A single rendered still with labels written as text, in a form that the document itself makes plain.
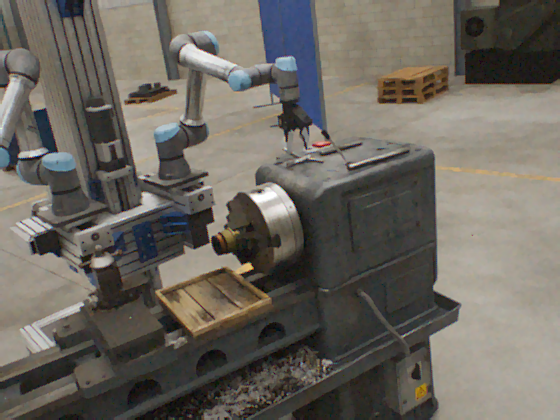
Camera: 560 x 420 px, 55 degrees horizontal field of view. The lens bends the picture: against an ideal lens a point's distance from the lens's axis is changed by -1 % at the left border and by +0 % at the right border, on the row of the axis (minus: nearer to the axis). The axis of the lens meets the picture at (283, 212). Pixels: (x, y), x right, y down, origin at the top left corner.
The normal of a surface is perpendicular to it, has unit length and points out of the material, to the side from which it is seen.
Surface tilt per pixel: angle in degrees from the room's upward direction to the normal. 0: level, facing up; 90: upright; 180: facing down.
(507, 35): 90
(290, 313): 88
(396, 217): 90
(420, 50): 90
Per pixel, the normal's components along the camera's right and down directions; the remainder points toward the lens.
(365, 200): 0.53, 0.25
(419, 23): -0.65, 0.35
